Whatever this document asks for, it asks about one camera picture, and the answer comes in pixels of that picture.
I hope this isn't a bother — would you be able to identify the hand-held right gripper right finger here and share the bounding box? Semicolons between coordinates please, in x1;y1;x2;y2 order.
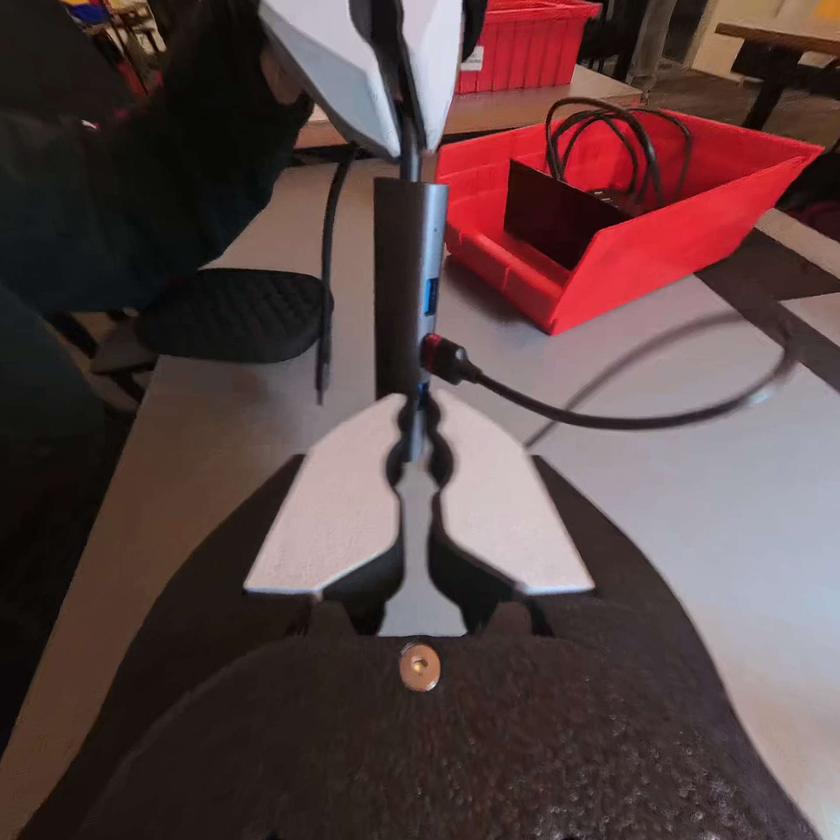
428;390;597;634

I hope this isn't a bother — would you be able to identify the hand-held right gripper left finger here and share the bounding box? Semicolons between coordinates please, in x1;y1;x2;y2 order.
243;392;409;634

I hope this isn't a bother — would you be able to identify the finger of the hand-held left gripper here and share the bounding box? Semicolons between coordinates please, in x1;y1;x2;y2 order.
259;0;403;161
402;0;465;155

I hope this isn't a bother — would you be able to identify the red black usb cable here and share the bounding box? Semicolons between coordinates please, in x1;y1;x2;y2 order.
420;310;798;447

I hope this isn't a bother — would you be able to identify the grey usb hub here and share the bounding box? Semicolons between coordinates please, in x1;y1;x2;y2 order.
373;176;452;462

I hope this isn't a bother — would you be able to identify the person's left forearm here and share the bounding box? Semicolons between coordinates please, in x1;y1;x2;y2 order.
141;0;317;217

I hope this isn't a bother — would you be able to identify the black usb hub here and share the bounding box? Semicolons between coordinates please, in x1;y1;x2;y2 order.
591;188;639;219

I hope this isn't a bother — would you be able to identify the closed red storage bin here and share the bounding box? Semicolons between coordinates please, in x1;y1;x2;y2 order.
455;0;602;96

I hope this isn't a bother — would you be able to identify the black divider panel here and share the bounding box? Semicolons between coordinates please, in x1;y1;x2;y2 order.
504;157;639;271

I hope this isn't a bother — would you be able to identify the black mesh chair seat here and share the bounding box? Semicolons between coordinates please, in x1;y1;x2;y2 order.
134;268;336;365

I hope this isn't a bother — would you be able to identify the large red storage bin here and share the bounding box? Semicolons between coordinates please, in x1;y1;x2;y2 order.
436;108;824;336

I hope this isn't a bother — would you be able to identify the dark wooden table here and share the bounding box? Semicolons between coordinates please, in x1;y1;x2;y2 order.
715;21;840;132

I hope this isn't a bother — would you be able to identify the bundle of black cables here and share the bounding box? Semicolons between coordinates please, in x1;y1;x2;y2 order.
545;97;693;211

